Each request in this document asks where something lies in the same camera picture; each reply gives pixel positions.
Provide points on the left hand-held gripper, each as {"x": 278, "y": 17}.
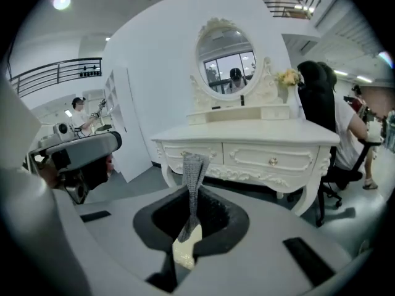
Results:
{"x": 86, "y": 148}

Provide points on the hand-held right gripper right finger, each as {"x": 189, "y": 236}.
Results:
{"x": 262, "y": 251}

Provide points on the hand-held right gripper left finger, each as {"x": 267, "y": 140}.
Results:
{"x": 123, "y": 242}

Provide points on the grey wiping cloth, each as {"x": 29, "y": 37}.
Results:
{"x": 192, "y": 171}

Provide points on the white dressing table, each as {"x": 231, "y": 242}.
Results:
{"x": 247, "y": 131}

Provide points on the white cabinet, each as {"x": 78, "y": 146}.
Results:
{"x": 132, "y": 134}

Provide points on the black office chair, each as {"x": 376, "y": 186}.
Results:
{"x": 314, "y": 103}

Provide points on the yellow flowers in white vase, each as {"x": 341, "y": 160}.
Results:
{"x": 288, "y": 77}

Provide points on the oval white-framed mirror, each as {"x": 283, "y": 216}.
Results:
{"x": 225, "y": 42}

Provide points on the round ceiling light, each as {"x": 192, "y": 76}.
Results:
{"x": 61, "y": 2}

